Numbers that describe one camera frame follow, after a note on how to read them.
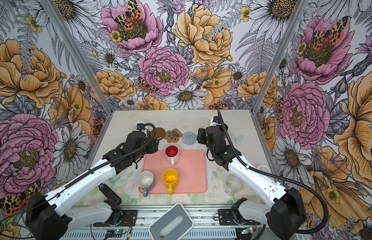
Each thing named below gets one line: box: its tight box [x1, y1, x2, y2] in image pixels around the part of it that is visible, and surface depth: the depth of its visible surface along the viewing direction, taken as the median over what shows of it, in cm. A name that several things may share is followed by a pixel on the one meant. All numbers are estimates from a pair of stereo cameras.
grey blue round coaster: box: [181, 131, 197, 146], surface depth 107 cm
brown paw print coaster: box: [164, 128, 183, 143], surface depth 109 cm
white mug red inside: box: [164, 145, 180, 166], surface depth 92 cm
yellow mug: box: [162, 168, 179, 195], surface depth 81 cm
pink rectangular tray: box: [141, 150, 207, 194], surface depth 90 cm
